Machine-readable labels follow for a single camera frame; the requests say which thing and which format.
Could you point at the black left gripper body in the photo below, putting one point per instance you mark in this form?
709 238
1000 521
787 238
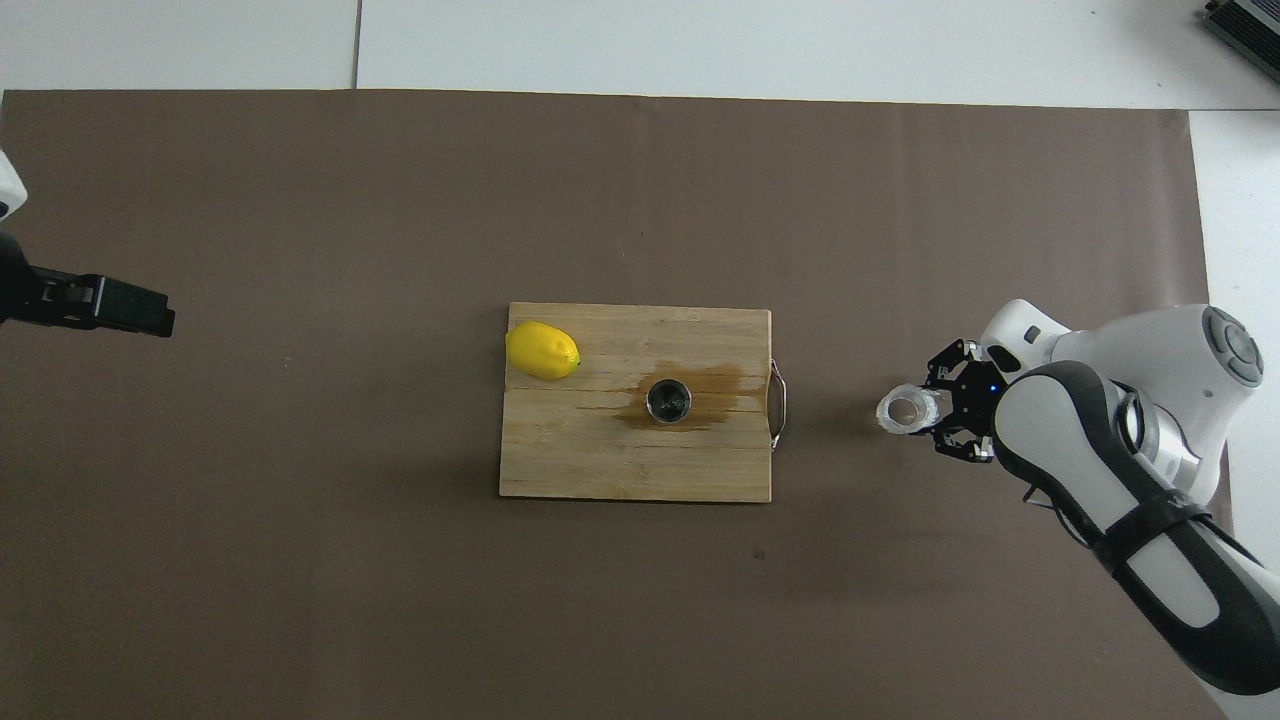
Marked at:
40 298

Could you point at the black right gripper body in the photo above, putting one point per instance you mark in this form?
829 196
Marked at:
978 400

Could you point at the clear textured glass cup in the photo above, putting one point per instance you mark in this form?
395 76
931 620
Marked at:
890 410

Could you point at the steel double jigger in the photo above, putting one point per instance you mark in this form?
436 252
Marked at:
668 400

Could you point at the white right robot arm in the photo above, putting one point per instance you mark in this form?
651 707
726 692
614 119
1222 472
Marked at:
1180 350

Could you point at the brown paper mat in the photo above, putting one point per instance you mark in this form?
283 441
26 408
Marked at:
400 600

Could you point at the wooden cutting board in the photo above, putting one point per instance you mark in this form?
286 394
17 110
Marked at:
560 460

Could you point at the yellow lemon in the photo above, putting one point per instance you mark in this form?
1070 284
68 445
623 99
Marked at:
540 350

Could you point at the grey finned metal device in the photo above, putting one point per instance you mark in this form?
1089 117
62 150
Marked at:
1250 25

